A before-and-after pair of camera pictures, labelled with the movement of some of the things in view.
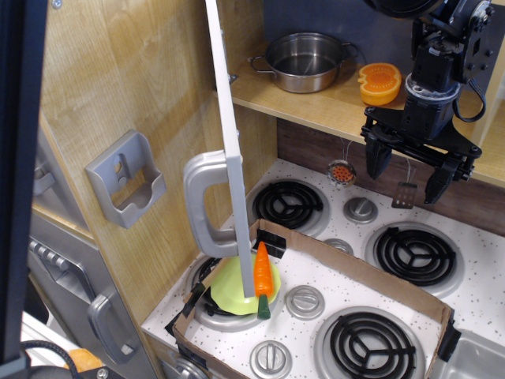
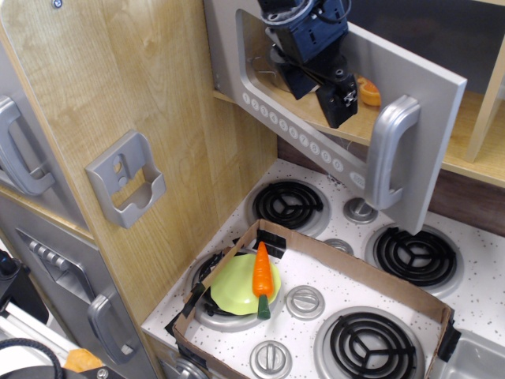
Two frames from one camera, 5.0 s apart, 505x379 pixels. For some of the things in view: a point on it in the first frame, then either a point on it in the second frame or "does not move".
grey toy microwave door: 231,146 to 398,73
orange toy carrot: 263,280 does not move
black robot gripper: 426,124 to 309,35
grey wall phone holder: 128,181 does not move
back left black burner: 286,204 does not move
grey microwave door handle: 200,170 to 390,117
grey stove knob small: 340,245 does not move
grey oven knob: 185,369 does not move
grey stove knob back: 360,210 does not move
